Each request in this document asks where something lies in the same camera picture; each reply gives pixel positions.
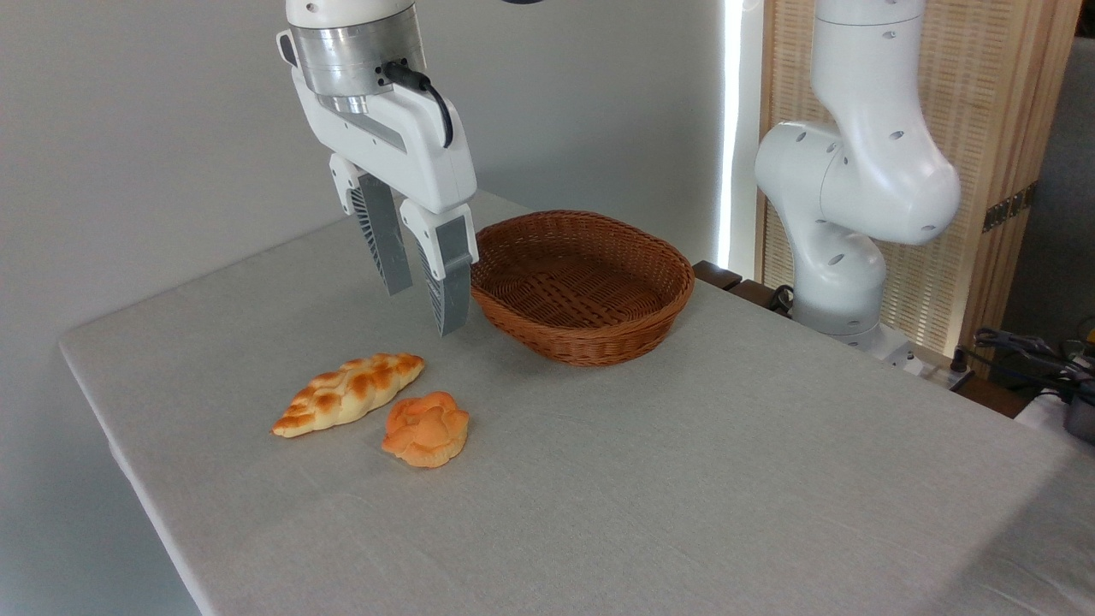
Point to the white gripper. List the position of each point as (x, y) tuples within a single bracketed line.
[(406, 150)]

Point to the round orange bread bun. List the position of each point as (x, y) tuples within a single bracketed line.
[(426, 430)]

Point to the long braided bread loaf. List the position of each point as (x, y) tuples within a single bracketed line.
[(346, 395)]

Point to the brown wicker basket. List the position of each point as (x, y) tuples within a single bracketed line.
[(599, 344)]

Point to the grey tablecloth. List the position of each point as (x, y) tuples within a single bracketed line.
[(684, 496)]

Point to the brass screen hinge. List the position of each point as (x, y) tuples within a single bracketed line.
[(1009, 207)]

